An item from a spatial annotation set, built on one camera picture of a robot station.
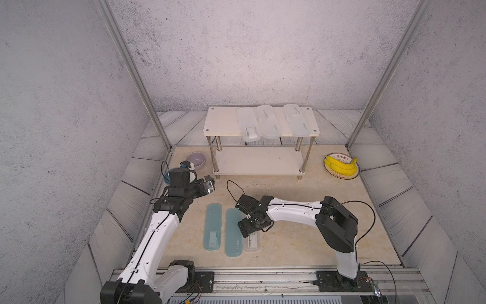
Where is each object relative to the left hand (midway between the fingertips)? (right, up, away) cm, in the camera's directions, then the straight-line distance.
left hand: (208, 182), depth 80 cm
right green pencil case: (+10, -24, +3) cm, 27 cm away
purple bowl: (-12, +10, +31) cm, 35 cm away
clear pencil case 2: (+39, +23, 0) cm, 45 cm away
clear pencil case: (+18, -26, +2) cm, 32 cm away
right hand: (+18, -22, +5) cm, 29 cm away
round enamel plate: (+73, +10, +33) cm, 81 cm away
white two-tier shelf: (+6, +12, +41) cm, 43 cm away
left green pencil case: (+1, -22, +5) cm, 23 cm away
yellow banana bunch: (+68, +4, +24) cm, 73 cm away
